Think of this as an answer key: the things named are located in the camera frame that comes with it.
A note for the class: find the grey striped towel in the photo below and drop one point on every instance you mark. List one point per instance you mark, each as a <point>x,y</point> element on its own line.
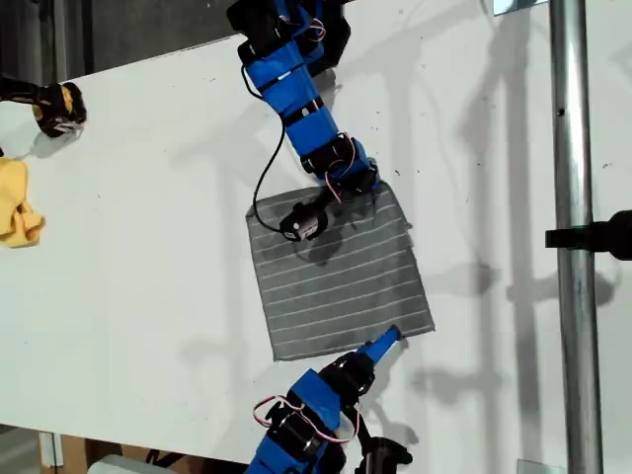
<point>345,296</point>

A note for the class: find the black clamp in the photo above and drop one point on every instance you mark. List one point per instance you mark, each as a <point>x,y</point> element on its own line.
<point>592,236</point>

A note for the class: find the white plastic container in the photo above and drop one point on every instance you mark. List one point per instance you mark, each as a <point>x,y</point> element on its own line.
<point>118,465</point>

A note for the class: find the brown cardboard box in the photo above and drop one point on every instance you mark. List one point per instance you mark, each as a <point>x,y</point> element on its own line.
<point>99,447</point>

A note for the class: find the black yellow power tool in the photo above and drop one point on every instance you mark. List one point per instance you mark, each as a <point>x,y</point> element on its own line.
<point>54,106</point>

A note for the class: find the white table leg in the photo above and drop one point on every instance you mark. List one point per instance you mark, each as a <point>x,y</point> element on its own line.
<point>51,449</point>

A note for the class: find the yellow cloth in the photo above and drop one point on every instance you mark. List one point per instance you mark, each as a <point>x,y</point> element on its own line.
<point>15,207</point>

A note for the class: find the black camera stalk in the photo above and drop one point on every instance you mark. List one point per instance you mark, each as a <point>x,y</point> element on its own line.
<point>365,427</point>
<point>326,200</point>

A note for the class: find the black camera box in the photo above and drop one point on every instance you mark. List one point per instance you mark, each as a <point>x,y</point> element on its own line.
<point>387,454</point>
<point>303,223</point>

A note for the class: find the steel post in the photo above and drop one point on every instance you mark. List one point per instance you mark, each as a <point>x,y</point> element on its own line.
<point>573,148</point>

